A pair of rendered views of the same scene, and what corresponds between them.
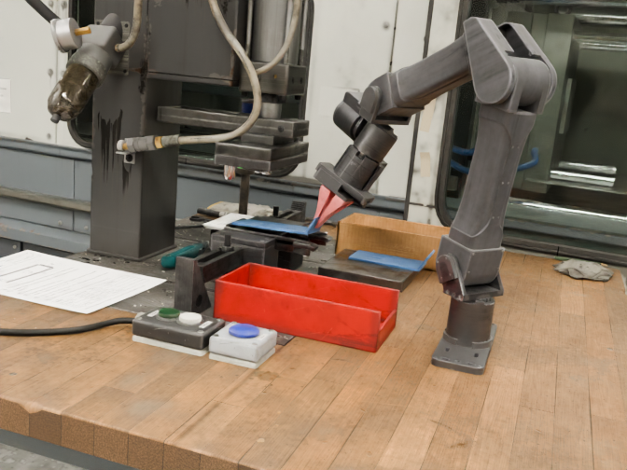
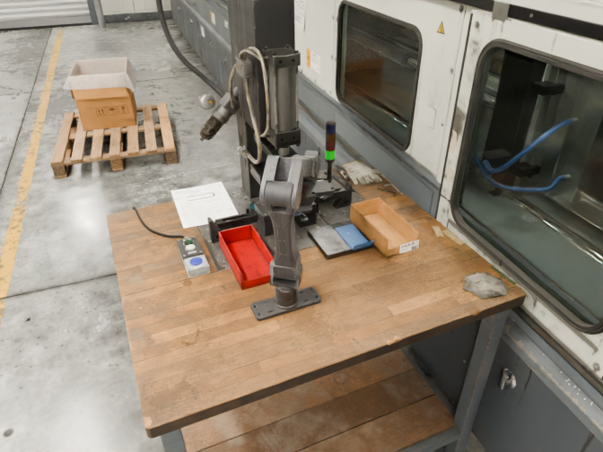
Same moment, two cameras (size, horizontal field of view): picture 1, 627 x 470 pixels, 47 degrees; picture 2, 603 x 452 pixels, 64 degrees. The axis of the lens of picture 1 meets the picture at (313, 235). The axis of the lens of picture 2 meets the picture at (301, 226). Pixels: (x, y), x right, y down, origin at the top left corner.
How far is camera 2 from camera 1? 1.25 m
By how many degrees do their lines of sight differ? 49
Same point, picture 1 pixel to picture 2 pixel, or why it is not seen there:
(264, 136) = not seen: hidden behind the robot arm
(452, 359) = (257, 308)
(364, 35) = (441, 74)
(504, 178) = (280, 239)
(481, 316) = (279, 295)
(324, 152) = (419, 143)
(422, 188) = (447, 188)
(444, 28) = (467, 85)
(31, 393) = (120, 260)
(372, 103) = not seen: hidden behind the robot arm
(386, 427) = (179, 324)
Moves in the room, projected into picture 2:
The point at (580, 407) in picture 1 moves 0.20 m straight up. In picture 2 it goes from (261, 356) to (257, 299)
